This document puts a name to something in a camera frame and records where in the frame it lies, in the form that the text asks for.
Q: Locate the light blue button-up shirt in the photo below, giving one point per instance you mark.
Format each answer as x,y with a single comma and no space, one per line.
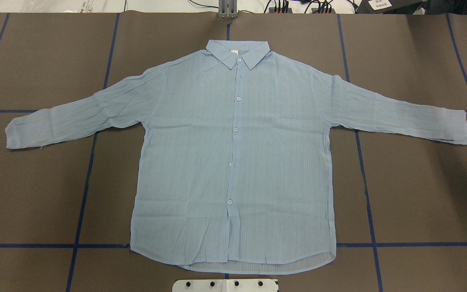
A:
235,171

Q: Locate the black power strip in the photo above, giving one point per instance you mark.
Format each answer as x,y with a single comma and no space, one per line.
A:
308,8

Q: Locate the grey aluminium frame post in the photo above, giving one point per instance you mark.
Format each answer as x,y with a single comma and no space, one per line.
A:
227,9

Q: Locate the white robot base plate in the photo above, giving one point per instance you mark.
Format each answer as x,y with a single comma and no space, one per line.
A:
226,285

